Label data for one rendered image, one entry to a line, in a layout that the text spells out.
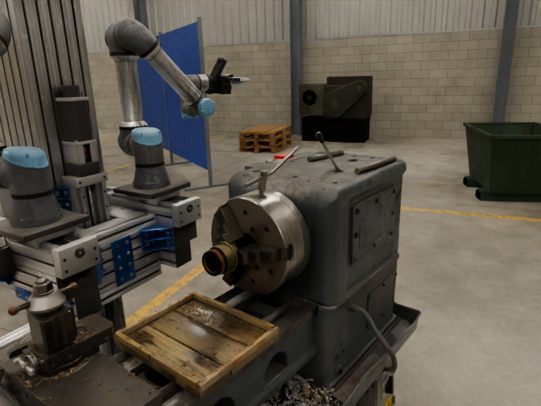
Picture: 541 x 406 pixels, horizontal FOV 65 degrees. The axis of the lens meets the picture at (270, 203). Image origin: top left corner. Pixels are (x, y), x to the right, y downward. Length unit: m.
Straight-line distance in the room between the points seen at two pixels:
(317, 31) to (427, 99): 3.26
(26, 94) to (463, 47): 10.25
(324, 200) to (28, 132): 1.05
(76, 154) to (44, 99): 0.21
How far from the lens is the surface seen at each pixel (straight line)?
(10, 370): 1.18
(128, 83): 1.88
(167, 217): 1.75
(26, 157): 1.46
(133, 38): 1.77
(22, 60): 1.68
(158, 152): 1.77
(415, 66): 11.23
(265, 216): 1.24
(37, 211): 1.48
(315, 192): 1.32
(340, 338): 1.57
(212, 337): 1.27
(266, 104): 12.23
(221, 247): 1.23
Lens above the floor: 1.59
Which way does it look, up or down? 17 degrees down
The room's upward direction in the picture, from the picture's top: 2 degrees counter-clockwise
